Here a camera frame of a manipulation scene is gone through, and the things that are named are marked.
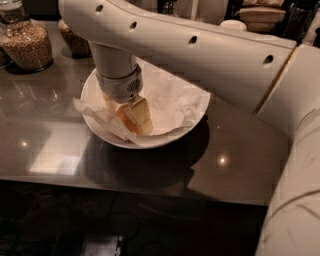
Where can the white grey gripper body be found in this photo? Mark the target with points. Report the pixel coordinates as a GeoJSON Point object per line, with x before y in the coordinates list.
{"type": "Point", "coordinates": [120, 88]}

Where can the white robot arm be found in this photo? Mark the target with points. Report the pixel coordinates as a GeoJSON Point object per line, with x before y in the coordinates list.
{"type": "Point", "coordinates": [272, 78]}

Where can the large white bowl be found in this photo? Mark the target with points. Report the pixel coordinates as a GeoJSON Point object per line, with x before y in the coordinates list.
{"type": "Point", "coordinates": [100, 130]}

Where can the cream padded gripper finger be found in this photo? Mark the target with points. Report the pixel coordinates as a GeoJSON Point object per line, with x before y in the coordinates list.
{"type": "Point", "coordinates": [110, 104]}
{"type": "Point", "coordinates": [139, 113]}

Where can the stacked tan trays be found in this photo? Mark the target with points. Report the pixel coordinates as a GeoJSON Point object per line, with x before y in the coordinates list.
{"type": "Point", "coordinates": [261, 15]}

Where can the middle glass grain jar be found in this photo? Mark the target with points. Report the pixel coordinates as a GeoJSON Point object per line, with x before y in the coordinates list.
{"type": "Point", "coordinates": [78, 46]}

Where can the orange fruit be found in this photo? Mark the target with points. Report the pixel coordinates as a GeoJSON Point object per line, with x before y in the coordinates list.
{"type": "Point", "coordinates": [125, 119]}

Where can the white crumpled paper liner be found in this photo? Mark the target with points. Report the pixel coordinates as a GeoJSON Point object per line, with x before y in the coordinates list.
{"type": "Point", "coordinates": [166, 100]}

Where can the tall stack paper bowls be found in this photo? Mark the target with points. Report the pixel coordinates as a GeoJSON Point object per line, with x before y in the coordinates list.
{"type": "Point", "coordinates": [234, 25]}

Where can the glass jar at edge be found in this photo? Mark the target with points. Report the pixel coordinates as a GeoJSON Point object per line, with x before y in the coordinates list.
{"type": "Point", "coordinates": [5, 60]}

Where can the left glass cereal jar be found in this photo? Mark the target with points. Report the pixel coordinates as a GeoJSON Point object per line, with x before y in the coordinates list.
{"type": "Point", "coordinates": [27, 43]}

